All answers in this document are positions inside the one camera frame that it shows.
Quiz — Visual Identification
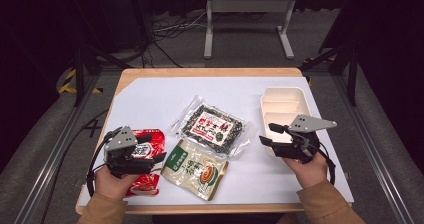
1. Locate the white paper sheet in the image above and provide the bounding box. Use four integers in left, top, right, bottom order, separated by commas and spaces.
79, 76, 355, 207

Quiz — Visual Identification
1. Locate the beige packet with green label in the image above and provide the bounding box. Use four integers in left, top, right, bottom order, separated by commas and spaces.
160, 138, 230, 202

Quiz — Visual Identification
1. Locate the right hand-held gripper black cable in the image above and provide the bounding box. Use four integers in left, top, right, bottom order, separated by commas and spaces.
313, 140, 337, 187

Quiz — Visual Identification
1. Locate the thin black floor cable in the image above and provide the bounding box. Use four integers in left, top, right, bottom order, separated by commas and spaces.
39, 108, 110, 224

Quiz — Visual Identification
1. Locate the clear seaweed packet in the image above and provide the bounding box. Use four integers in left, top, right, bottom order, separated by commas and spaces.
169, 94, 254, 159

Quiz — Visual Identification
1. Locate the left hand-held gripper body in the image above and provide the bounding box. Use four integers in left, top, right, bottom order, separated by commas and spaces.
103, 126, 156, 179

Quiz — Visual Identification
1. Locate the white metal stand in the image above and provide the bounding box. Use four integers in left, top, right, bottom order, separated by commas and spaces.
203, 0, 299, 60

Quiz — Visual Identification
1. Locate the wooden table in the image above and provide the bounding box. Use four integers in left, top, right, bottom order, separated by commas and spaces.
75, 67, 355, 216

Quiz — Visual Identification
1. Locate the red seasoning packet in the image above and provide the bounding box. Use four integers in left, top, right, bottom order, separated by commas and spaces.
124, 128, 167, 197

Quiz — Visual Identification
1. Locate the left hand-held gripper black cable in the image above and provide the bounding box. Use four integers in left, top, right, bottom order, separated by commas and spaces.
85, 127, 123, 198

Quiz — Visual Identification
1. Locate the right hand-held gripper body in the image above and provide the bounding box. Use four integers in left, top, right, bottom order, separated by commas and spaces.
274, 114, 338, 165

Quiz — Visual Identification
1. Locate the hand-held gripper black cable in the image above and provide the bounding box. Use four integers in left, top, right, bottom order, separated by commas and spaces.
85, 127, 123, 198
313, 140, 337, 187

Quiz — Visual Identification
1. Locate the yellow black hazard tape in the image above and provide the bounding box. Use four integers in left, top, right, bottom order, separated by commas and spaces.
58, 68, 103, 95

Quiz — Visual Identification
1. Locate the cream divided lunch box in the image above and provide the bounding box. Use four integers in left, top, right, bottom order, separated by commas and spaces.
259, 87, 313, 158

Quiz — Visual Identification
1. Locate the white floor cable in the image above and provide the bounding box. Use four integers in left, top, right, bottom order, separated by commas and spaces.
153, 11, 208, 34

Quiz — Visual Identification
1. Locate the person's left hand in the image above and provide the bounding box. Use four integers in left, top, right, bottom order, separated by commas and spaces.
94, 165, 141, 201

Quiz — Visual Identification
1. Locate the person's right hand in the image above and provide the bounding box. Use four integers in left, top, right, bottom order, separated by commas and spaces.
283, 152, 330, 190

